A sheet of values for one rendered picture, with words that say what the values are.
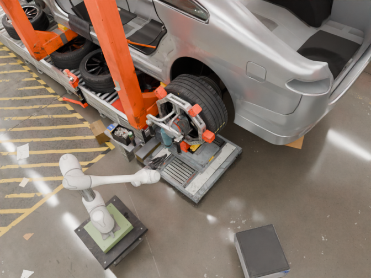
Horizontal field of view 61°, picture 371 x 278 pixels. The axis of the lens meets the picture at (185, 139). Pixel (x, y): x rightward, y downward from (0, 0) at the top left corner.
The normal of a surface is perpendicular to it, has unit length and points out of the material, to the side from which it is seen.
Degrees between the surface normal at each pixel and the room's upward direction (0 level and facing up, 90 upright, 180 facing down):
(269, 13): 2
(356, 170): 0
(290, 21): 22
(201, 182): 0
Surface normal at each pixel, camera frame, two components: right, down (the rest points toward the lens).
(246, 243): -0.09, -0.59
